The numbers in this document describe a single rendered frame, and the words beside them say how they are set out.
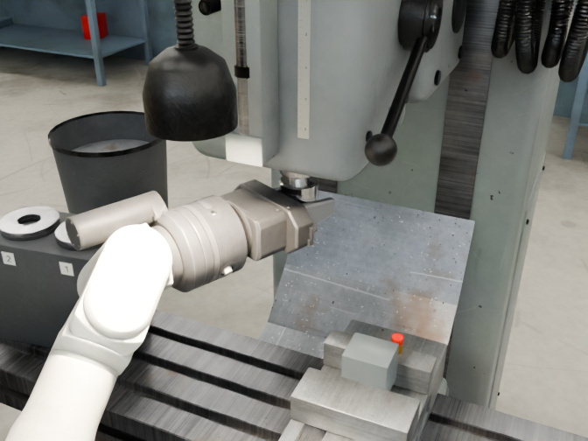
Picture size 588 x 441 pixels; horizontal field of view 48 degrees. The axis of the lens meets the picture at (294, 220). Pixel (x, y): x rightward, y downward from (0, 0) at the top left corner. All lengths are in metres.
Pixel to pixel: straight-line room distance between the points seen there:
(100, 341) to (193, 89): 0.25
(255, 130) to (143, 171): 2.07
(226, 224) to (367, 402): 0.30
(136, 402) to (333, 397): 0.32
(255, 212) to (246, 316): 1.96
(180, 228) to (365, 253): 0.57
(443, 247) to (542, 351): 1.54
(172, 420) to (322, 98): 0.54
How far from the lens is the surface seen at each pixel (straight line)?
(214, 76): 0.50
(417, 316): 1.16
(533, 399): 2.44
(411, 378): 0.91
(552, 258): 3.24
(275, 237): 0.72
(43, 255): 1.04
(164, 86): 0.50
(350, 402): 0.84
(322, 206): 0.77
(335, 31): 0.60
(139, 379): 1.06
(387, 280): 1.18
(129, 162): 2.63
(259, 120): 0.62
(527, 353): 2.63
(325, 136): 0.64
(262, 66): 0.60
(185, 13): 0.50
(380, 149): 0.60
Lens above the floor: 1.60
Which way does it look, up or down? 29 degrees down
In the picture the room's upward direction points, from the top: straight up
